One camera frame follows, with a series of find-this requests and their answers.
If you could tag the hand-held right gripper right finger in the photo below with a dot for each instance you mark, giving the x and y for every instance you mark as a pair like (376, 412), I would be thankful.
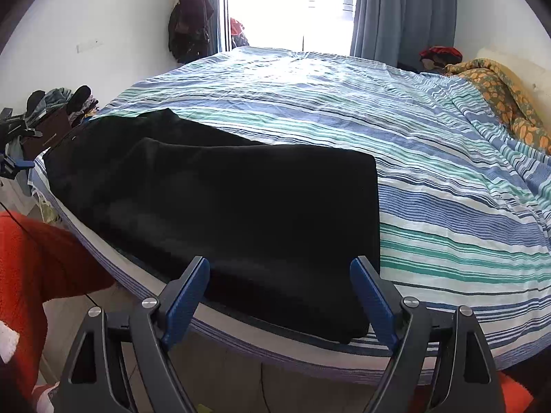
(372, 297)

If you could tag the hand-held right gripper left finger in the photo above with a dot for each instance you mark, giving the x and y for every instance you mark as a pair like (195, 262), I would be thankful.
(185, 297)

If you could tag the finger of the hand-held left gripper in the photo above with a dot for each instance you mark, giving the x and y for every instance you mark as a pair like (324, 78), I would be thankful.
(15, 127)
(13, 164)

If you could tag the black pants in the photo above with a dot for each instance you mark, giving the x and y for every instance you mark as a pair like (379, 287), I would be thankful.
(236, 206)

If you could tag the pile of mixed clothes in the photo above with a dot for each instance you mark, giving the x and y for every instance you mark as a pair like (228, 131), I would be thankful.
(64, 99)

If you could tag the person's orange fleece clothing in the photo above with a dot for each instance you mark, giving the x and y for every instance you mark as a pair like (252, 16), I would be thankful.
(38, 258)

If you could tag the blue green striped bedspread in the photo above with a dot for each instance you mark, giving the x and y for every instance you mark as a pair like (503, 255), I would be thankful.
(387, 137)

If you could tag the dark hanging clothes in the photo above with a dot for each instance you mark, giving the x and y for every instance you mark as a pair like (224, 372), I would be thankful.
(189, 21)

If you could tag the red cloth by window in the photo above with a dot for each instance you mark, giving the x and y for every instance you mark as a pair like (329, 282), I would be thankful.
(237, 28)

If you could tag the orange floral quilt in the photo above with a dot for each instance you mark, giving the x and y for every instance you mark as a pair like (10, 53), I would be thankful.
(503, 86)

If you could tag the red and black clothing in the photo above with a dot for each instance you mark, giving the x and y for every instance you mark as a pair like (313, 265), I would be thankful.
(439, 53)

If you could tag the cream padded headboard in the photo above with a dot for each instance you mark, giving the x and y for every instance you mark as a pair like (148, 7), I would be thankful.
(499, 53)

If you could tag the grey-blue curtain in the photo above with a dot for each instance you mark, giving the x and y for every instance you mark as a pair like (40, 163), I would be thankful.
(400, 17)

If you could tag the bright window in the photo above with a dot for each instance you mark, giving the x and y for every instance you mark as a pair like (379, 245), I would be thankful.
(292, 8)

